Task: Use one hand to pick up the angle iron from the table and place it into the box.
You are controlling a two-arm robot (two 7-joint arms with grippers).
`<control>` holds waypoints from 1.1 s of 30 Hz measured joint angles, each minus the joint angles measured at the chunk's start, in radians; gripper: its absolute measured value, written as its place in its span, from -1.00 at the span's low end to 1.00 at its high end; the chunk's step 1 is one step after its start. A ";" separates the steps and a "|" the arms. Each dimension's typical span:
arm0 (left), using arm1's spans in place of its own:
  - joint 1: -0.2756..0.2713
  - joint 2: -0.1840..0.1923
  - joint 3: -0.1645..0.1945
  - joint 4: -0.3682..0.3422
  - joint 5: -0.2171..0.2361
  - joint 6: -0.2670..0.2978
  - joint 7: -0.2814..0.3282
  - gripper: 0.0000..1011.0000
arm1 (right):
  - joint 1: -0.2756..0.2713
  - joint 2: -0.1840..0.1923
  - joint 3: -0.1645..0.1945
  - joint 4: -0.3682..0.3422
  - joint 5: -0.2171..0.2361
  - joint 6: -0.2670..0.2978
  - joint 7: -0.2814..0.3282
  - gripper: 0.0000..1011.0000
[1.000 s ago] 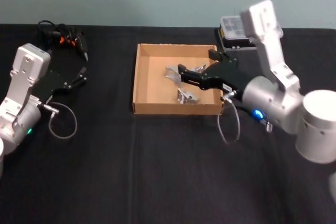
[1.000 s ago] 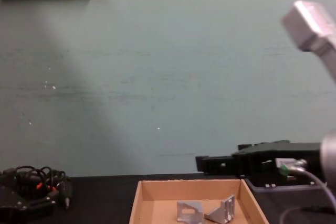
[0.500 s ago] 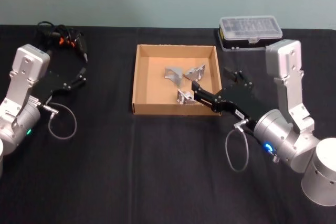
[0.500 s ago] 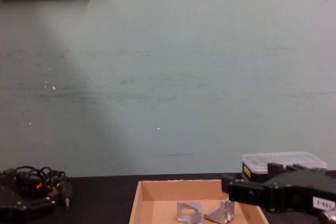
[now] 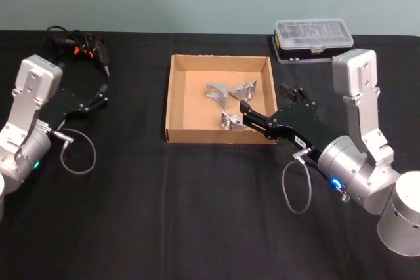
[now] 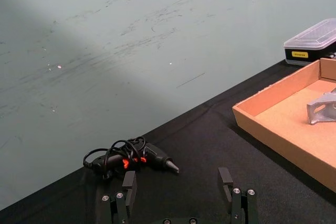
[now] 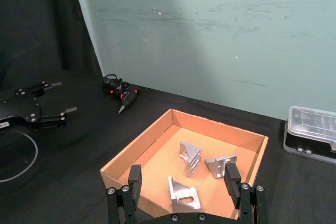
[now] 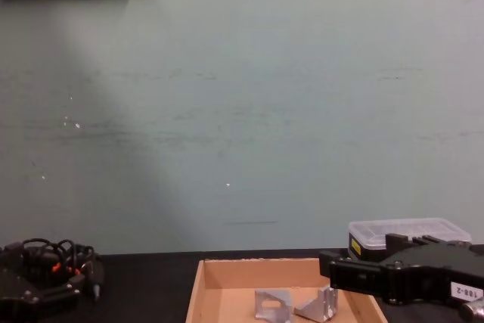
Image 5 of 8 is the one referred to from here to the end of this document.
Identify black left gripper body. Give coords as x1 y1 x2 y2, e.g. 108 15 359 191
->
45 83 100 132

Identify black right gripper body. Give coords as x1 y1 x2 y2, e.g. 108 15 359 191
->
266 100 329 160

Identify clear plastic case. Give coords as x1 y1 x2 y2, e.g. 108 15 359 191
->
272 18 355 65

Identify shallow brown cardboard tray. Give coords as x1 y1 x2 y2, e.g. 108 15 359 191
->
164 54 280 146

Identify black tablecloth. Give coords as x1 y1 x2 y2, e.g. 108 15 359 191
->
0 30 420 280

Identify small grey metal bracket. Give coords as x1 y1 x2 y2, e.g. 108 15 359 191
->
220 109 245 131

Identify triangular grey metal bracket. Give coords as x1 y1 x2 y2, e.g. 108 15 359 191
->
229 77 258 101

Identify black corded tool orange parts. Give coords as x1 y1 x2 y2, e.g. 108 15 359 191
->
43 25 112 79

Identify wide folded grey metal bracket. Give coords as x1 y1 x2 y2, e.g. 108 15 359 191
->
205 80 228 104

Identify thin grey left gripper cable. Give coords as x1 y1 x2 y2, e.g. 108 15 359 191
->
53 127 97 175

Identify thin grey gripper cable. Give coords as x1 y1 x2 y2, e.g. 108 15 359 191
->
283 148 313 214
53 127 97 175

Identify thin grey right gripper cable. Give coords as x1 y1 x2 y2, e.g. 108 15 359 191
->
283 148 313 214

